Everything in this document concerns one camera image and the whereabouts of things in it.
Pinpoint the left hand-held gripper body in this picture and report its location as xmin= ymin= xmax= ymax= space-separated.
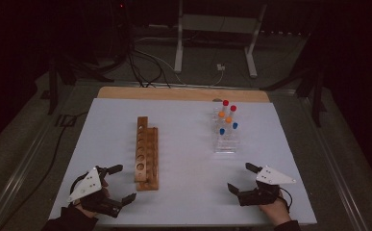
xmin=67 ymin=166 xmax=124 ymax=219

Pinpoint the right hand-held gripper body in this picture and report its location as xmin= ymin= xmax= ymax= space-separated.
xmin=236 ymin=165 xmax=297 ymax=207

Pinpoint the clear acrylic test tube rack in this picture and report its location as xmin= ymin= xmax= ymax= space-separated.
xmin=211 ymin=107 xmax=241 ymax=154

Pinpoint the wooden test tube rack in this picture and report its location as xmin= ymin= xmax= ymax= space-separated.
xmin=135 ymin=115 xmax=160 ymax=193

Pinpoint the person's left hand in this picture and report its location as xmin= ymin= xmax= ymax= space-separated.
xmin=74 ymin=187 xmax=111 ymax=219

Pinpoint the person's right hand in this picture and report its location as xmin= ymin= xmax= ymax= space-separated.
xmin=259 ymin=189 xmax=293 ymax=227

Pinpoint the black tripod stand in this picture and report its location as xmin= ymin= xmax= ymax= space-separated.
xmin=47 ymin=54 xmax=114 ymax=116
xmin=260 ymin=64 xmax=327 ymax=128

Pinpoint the left hand-held gripper cable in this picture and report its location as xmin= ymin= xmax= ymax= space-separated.
xmin=68 ymin=172 xmax=90 ymax=198

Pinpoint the hand-held gripper cable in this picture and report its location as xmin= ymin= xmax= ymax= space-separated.
xmin=68 ymin=172 xmax=90 ymax=198
xmin=278 ymin=187 xmax=294 ymax=215

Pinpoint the right hand-held gripper cable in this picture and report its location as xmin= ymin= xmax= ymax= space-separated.
xmin=278 ymin=187 xmax=294 ymax=215

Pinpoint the black floor cable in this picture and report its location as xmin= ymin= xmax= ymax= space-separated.
xmin=0 ymin=110 xmax=90 ymax=231

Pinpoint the aluminium frame rail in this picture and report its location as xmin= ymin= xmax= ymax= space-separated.
xmin=0 ymin=85 xmax=79 ymax=231
xmin=297 ymin=92 xmax=367 ymax=231
xmin=74 ymin=80 xmax=300 ymax=95

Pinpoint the black floor bracket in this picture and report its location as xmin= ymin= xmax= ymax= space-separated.
xmin=56 ymin=114 xmax=77 ymax=128

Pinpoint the white cable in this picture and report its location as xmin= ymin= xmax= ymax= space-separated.
xmin=135 ymin=37 xmax=226 ymax=88

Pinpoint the bundle of black cables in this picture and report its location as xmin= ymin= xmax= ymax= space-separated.
xmin=125 ymin=44 xmax=172 ymax=89

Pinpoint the grey metal desk frame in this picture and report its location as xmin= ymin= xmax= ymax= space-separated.
xmin=173 ymin=0 xmax=268 ymax=79

